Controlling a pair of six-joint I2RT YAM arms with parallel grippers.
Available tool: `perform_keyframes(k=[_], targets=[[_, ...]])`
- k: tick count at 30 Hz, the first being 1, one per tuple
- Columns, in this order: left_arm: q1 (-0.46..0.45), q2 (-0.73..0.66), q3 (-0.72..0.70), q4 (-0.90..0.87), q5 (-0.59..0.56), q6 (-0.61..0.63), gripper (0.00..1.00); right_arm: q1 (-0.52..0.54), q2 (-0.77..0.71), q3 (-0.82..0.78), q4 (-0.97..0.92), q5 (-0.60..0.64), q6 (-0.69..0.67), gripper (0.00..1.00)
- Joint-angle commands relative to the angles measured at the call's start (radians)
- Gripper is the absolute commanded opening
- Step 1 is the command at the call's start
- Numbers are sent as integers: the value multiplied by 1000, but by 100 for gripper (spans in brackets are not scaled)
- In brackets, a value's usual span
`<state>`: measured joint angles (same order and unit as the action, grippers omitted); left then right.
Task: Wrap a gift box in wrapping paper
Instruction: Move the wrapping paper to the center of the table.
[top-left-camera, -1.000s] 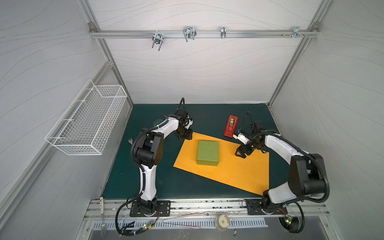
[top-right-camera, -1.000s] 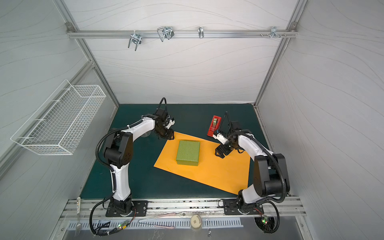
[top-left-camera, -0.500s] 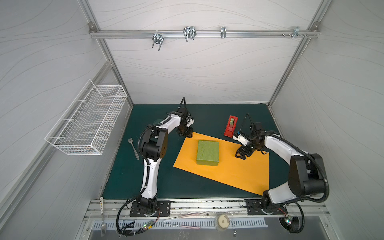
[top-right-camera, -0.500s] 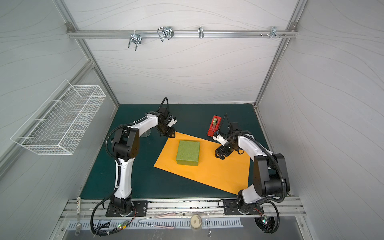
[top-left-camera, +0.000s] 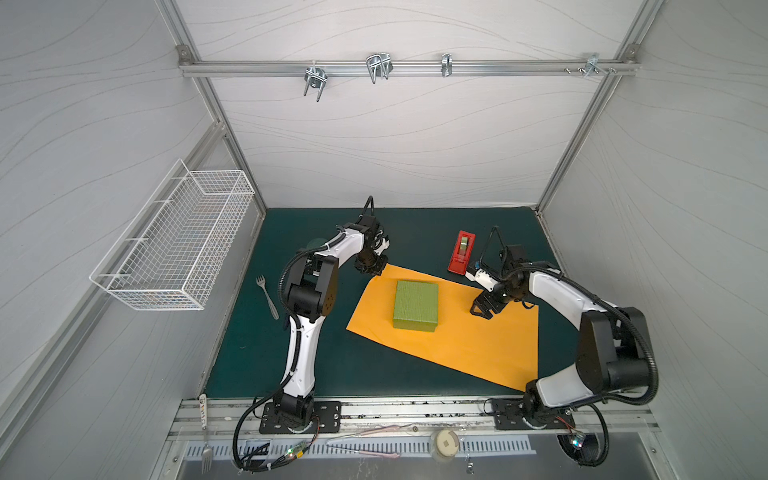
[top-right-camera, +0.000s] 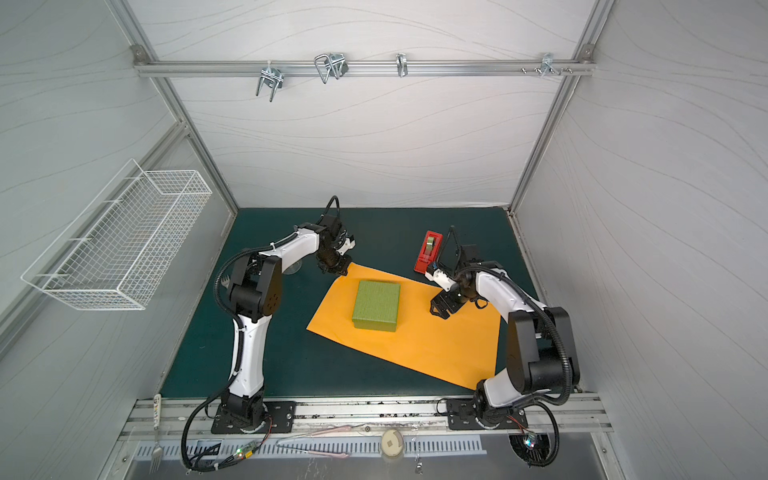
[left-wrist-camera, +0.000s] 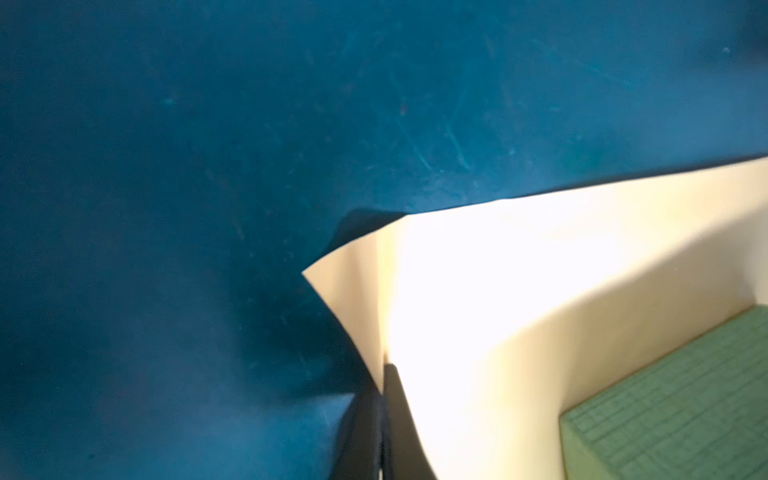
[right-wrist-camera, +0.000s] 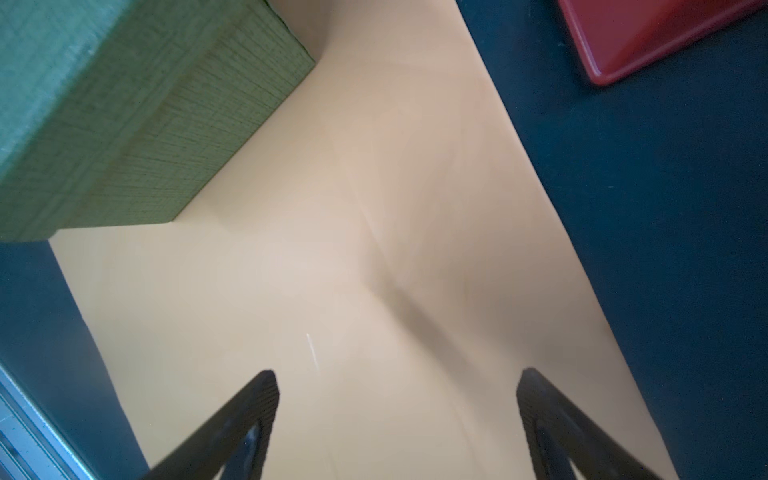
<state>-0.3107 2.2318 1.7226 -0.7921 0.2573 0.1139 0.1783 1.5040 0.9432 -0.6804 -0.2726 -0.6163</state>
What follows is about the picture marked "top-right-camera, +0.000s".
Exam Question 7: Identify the orange wrapping paper sheet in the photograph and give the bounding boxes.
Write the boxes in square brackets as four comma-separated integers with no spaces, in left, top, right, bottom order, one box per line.
[307,264,502,389]

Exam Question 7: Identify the green gift box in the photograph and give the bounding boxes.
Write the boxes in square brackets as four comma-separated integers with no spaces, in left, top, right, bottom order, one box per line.
[352,280,401,332]

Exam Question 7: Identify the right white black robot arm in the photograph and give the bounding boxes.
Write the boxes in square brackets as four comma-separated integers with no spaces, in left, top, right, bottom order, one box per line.
[425,262,580,429]

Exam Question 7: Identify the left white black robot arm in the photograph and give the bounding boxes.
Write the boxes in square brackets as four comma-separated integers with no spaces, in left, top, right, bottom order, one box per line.
[214,223,356,430]

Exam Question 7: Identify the red tape dispenser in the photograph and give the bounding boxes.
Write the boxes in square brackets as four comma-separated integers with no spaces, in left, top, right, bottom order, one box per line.
[414,231,443,274]

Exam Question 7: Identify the white slotted vent strip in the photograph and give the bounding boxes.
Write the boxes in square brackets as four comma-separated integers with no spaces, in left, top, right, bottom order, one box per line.
[133,435,488,461]

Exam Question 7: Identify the left metal u-bolt clamp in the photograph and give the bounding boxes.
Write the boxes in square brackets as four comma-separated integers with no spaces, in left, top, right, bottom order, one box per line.
[256,64,284,102]

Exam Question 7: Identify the metal u-bolt clamp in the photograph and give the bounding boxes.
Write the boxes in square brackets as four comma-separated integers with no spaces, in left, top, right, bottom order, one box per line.
[314,52,349,84]
[256,64,284,102]

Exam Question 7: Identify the middle metal u-bolt clamp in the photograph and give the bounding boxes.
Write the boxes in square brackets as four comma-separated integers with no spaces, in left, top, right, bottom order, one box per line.
[314,52,349,84]

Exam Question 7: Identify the white power strip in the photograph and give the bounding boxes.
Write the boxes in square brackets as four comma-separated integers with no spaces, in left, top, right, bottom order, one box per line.
[152,393,162,430]

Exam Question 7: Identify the fork hanging at front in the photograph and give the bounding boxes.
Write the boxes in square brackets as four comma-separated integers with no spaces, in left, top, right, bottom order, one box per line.
[149,426,164,475]

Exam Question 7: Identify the right metal bolt clamp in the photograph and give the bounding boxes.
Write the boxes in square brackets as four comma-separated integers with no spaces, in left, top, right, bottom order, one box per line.
[520,53,573,77]

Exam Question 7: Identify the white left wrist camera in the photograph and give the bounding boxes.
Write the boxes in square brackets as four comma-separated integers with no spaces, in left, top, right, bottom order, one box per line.
[335,235,356,256]

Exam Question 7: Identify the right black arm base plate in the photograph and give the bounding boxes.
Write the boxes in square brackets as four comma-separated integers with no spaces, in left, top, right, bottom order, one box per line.
[436,397,528,431]

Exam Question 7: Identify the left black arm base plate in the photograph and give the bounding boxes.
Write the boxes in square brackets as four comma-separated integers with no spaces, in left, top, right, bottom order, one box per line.
[211,401,296,435]

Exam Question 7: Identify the right black base cable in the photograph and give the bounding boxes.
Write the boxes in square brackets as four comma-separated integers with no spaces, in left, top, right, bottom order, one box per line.
[509,398,561,468]

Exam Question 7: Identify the black base cable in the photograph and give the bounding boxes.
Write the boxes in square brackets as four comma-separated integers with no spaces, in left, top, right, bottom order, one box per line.
[181,389,271,473]
[509,398,561,468]

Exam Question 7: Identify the small metal bracket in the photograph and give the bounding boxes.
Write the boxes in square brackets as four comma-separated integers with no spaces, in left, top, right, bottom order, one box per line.
[395,53,408,78]

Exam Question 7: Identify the aluminium crossbar rail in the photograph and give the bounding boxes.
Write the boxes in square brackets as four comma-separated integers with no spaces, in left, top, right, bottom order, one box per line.
[134,57,596,78]

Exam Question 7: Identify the white wire basket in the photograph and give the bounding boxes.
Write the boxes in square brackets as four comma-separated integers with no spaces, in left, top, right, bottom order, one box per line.
[20,159,212,311]

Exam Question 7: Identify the left black base cable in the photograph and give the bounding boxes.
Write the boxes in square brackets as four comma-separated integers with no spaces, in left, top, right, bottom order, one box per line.
[181,389,271,473]

